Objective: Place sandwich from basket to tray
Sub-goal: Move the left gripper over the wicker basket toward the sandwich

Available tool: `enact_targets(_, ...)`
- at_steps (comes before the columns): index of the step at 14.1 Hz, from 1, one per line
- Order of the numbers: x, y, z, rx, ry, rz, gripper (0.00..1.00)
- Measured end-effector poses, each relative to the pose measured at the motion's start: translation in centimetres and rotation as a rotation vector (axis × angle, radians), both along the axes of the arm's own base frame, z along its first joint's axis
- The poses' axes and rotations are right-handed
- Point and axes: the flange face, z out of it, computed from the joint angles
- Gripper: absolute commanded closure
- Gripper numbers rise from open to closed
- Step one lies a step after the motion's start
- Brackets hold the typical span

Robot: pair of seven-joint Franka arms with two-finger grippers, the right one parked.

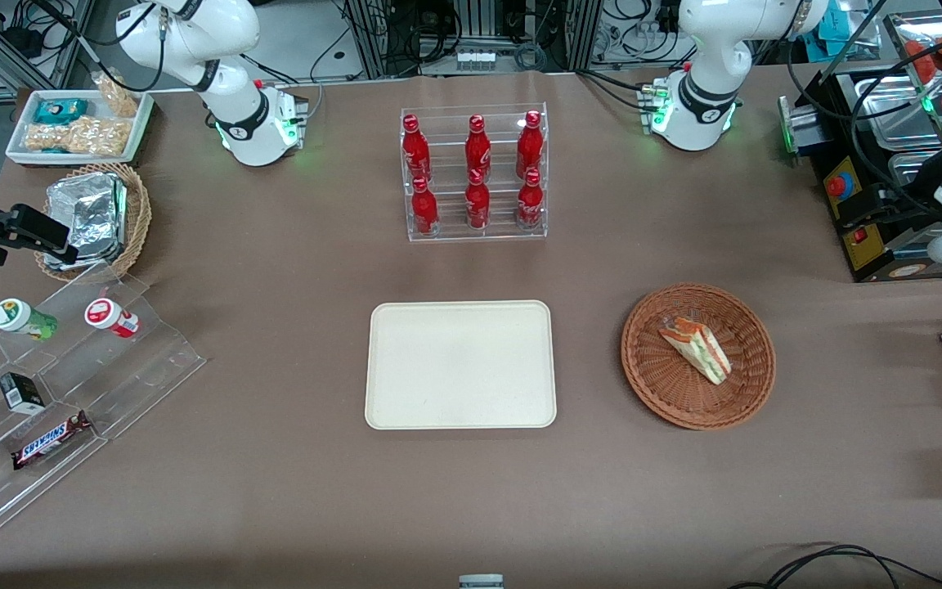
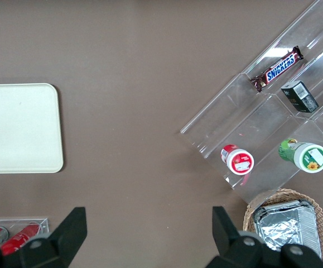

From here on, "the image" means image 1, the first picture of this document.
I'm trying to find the snickers chocolate bar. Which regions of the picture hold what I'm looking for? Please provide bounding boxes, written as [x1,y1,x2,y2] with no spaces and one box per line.
[11,410,95,471]

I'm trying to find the teal paper packet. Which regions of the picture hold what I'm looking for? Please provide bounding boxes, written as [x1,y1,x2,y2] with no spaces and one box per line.
[814,0,858,43]

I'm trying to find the red cola bottle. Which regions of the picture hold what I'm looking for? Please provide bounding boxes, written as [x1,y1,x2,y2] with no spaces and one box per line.
[464,169,492,232]
[401,114,432,183]
[410,176,441,238]
[517,168,545,231]
[516,110,545,176]
[464,115,493,176]

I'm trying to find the clear acrylic stepped display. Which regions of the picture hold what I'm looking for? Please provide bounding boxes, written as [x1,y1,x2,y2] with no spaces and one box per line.
[0,262,209,554]

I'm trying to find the triangle sandwich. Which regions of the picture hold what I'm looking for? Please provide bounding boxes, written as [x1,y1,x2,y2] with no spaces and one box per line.
[657,316,733,386]

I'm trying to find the small clear peanut bag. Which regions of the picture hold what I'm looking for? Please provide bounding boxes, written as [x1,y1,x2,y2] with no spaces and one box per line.
[92,71,141,119]

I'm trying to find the cream rectangular tray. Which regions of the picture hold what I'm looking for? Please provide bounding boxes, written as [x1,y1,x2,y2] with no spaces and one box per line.
[365,300,558,431]

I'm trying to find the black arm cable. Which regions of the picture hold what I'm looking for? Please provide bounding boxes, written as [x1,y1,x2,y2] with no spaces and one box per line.
[787,33,942,215]

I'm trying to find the red lid cup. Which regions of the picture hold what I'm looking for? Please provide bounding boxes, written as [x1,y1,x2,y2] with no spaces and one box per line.
[83,297,141,339]

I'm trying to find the steel cylinder with green ring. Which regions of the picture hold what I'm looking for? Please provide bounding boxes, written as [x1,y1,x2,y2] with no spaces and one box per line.
[777,95,828,162]

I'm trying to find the small steel pan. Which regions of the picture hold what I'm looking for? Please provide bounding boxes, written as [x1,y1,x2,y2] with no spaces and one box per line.
[854,74,942,153]

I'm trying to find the teal snack packet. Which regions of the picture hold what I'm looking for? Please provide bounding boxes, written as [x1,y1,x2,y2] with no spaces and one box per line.
[33,97,90,126]

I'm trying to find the green lid cup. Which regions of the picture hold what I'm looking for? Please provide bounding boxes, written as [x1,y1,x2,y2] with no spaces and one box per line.
[0,298,59,342]

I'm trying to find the silver foil container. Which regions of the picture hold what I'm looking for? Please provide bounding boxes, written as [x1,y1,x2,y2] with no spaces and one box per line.
[42,172,129,272]

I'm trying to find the black floor cable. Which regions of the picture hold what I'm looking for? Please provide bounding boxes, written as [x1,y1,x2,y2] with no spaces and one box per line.
[727,543,942,589]

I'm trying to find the red food pieces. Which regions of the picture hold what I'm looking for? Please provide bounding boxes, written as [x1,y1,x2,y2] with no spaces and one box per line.
[903,34,942,84]

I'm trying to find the white rectangular snack tray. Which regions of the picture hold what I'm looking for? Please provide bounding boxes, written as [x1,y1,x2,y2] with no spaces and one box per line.
[5,88,155,168]

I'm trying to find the large clear peanut bag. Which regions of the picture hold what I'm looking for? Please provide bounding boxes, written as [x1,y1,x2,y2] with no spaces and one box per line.
[22,115,131,157]

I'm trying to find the small black box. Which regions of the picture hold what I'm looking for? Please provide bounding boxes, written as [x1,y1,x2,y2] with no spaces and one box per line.
[0,371,47,416]

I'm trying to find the brown round wicker basket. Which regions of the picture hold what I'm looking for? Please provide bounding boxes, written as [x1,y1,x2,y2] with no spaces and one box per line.
[621,283,778,432]

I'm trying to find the light tan wicker basket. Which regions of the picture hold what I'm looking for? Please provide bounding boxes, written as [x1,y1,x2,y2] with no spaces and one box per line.
[33,161,153,284]

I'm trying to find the clear acrylic bottle rack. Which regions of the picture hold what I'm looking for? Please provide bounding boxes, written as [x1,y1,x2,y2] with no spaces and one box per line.
[400,102,550,243]

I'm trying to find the large steel pan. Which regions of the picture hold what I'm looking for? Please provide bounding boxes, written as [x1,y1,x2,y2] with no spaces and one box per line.
[886,150,942,201]

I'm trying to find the black food warmer machine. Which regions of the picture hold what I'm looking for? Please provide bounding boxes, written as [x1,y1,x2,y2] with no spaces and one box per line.
[792,10,942,284]

